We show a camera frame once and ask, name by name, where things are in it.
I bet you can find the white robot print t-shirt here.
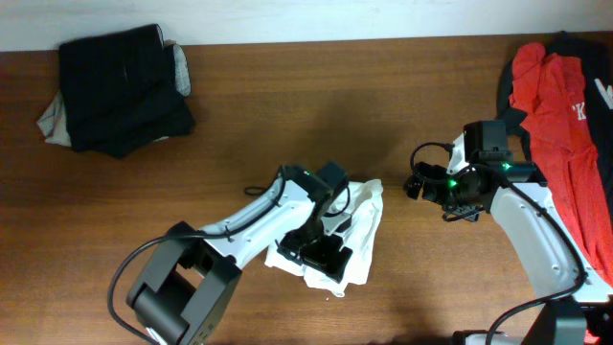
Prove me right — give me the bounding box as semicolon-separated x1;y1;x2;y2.
264;179;383;298

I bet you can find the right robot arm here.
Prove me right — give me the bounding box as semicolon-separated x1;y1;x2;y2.
404;120;612;345

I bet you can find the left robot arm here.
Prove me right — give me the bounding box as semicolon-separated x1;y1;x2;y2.
126;162;352;345

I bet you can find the red t-shirt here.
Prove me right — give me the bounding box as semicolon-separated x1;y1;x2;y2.
509;43;612;284

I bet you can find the black garment with white letters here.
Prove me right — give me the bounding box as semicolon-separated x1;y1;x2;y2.
496;32;612;204

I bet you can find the black folded garment stack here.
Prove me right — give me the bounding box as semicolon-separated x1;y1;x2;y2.
58;24;195;159

